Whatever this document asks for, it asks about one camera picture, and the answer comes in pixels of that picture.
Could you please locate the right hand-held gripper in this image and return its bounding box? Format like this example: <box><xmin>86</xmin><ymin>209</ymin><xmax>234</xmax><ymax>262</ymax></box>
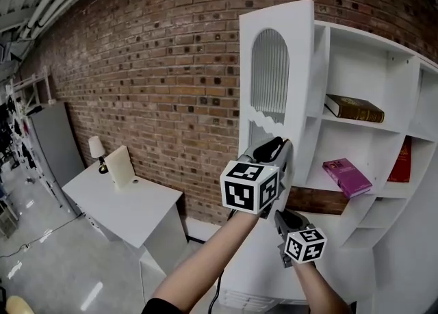
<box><xmin>274</xmin><ymin>209</ymin><xmax>328</xmax><ymax>269</ymax></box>

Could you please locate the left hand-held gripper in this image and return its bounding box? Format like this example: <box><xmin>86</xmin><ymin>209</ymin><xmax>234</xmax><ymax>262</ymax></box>
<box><xmin>220</xmin><ymin>137</ymin><xmax>294</xmax><ymax>220</ymax></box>

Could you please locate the white cabinet door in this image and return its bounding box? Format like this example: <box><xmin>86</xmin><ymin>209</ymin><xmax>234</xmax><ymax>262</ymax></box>
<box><xmin>238</xmin><ymin>0</ymin><xmax>315</xmax><ymax>192</ymax></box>

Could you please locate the person's left forearm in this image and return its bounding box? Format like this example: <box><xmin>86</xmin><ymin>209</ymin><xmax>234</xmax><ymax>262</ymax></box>
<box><xmin>150</xmin><ymin>211</ymin><xmax>259</xmax><ymax>314</ymax></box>

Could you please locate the person's right forearm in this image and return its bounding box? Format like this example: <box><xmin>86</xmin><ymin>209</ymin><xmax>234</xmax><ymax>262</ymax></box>
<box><xmin>293</xmin><ymin>261</ymin><xmax>353</xmax><ymax>314</ymax></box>

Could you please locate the grey metal cabinet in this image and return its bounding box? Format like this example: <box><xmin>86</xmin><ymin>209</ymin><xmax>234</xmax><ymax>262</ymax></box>
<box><xmin>27</xmin><ymin>101</ymin><xmax>86</xmax><ymax>218</ymax></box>

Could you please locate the purple book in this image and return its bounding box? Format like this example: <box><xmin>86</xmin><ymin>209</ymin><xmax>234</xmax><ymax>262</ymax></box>
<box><xmin>322</xmin><ymin>157</ymin><xmax>373</xmax><ymax>200</ymax></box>

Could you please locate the white shelf unit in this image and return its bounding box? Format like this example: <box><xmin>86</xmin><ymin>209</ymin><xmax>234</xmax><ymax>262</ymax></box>
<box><xmin>138</xmin><ymin>20</ymin><xmax>438</xmax><ymax>314</ymax></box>

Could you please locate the dark brown gold-print book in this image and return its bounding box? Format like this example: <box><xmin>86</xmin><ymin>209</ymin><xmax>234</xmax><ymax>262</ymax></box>
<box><xmin>324</xmin><ymin>93</ymin><xmax>385</xmax><ymax>125</ymax></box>

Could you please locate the red book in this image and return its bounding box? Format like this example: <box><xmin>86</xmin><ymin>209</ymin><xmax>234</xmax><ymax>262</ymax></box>
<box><xmin>386</xmin><ymin>135</ymin><xmax>413</xmax><ymax>183</ymax></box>

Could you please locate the white side table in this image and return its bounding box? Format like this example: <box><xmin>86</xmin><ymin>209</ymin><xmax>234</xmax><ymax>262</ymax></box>
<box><xmin>61</xmin><ymin>160</ymin><xmax>188</xmax><ymax>250</ymax></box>

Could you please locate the cream rectangular block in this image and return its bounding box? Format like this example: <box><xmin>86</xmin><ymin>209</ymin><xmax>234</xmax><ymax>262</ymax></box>
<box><xmin>103</xmin><ymin>144</ymin><xmax>136</xmax><ymax>191</ymax></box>

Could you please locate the person's black sleeve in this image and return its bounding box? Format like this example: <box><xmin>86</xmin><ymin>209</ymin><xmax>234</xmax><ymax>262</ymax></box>
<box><xmin>142</xmin><ymin>298</ymin><xmax>175</xmax><ymax>314</ymax></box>

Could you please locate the small white table lamp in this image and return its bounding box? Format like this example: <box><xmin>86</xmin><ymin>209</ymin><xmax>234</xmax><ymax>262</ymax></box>
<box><xmin>88</xmin><ymin>135</ymin><xmax>109</xmax><ymax>174</ymax></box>

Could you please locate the white metal rack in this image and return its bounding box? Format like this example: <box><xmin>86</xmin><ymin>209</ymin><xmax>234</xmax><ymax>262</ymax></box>
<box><xmin>6</xmin><ymin>66</ymin><xmax>57</xmax><ymax>108</ymax></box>

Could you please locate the small metal cart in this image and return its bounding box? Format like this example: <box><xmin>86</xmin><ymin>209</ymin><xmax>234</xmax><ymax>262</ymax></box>
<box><xmin>0</xmin><ymin>202</ymin><xmax>18</xmax><ymax>238</ymax></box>

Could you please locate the black cable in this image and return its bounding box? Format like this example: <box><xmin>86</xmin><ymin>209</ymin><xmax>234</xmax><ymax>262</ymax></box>
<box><xmin>208</xmin><ymin>270</ymin><xmax>223</xmax><ymax>314</ymax></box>

